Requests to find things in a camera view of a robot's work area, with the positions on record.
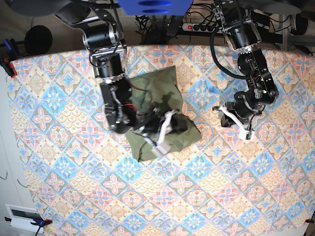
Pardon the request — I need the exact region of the lower left table clamp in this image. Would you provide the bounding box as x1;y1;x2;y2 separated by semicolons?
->
4;217;53;227

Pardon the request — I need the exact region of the lower right orange clamp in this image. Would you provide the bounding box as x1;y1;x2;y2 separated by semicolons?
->
305;219;315;224

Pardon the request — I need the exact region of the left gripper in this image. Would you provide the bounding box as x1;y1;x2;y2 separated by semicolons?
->
214;90;265;127

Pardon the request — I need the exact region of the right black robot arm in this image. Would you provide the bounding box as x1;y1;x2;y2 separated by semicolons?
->
55;0;188;145

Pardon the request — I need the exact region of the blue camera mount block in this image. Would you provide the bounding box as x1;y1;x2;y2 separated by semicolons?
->
117;0;193;16

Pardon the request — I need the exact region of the patterned tile tablecloth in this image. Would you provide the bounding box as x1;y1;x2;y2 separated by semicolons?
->
6;46;315;236

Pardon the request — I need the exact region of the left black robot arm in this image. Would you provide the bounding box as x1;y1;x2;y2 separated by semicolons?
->
210;0;279;129

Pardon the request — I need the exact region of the olive green t-shirt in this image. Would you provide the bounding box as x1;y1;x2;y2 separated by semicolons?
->
126;66;202;162

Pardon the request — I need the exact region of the white power strip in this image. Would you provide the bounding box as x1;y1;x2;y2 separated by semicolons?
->
182;23;216;33

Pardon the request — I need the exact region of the black round stool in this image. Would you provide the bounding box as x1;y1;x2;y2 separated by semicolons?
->
24;25;53;56

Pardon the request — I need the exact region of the white wall outlet box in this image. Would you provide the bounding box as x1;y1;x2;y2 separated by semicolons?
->
5;204;42;233

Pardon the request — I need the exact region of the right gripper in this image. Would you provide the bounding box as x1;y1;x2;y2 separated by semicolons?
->
132;108;188;141

